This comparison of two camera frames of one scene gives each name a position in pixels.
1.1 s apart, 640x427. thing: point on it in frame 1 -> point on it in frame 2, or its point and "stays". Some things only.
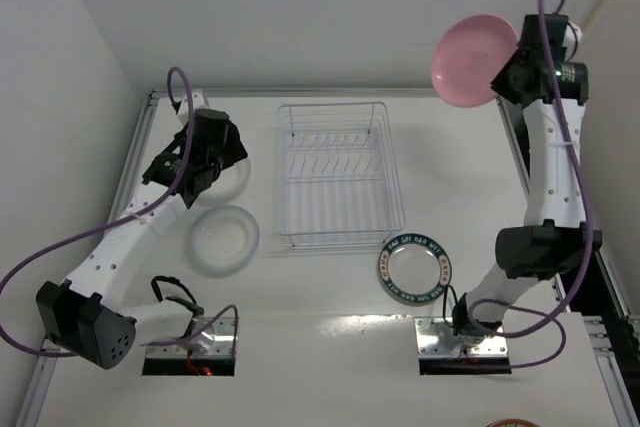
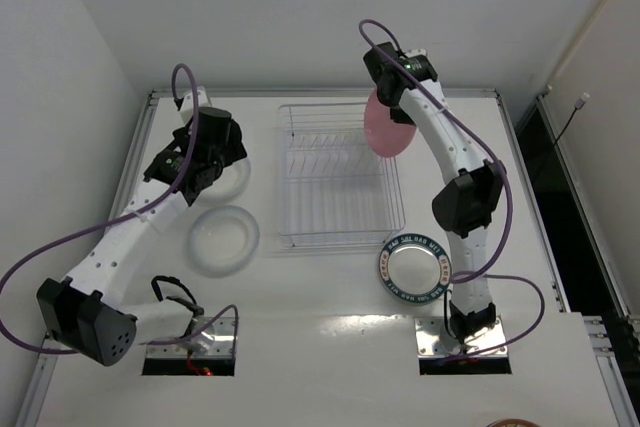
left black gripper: x=201 y=181 stays
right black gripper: x=511 y=75 -> x=391 y=95
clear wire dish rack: x=337 y=180 stays
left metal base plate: x=216 y=341 stays
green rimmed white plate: x=415 y=268 stays
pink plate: x=468 y=55 -> x=386 y=137
